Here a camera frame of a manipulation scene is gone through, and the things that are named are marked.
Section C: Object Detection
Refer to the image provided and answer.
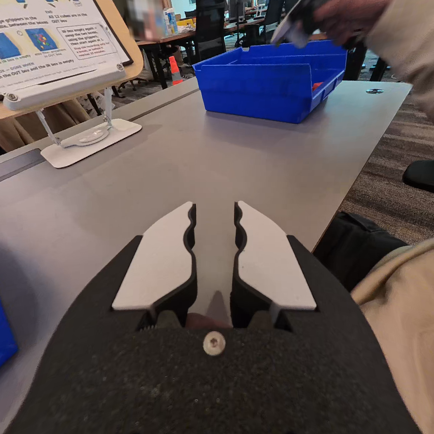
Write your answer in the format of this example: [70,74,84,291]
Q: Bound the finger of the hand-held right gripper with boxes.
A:
[288,27,310,48]
[271,15,299,45]

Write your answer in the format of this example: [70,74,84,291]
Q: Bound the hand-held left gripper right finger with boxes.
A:
[231,201,317,314]

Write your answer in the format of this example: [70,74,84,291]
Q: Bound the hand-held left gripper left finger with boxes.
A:
[112,201,198,312]

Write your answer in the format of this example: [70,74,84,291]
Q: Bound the blue plastic bin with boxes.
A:
[193,40,348,124]
[0,298,19,368]

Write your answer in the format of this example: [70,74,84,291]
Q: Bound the person's right forearm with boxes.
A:
[366,0,434,123]

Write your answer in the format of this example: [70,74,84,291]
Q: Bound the person's right hand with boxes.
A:
[314,0,389,47]

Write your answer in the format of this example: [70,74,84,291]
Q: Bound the person's black pants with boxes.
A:
[314,212,409,292]

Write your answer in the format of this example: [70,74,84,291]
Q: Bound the wooden top office table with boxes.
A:
[136,17,269,90]

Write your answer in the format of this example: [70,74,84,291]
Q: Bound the orange traffic cone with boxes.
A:
[168,55,184,86]

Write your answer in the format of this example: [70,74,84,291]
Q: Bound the white and wooden book stand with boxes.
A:
[0,0,143,169]

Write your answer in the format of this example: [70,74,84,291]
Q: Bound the newspaper sheet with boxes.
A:
[76,92,106,118]

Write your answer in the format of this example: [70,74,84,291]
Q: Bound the printed instruction sheet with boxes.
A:
[0,0,134,90]

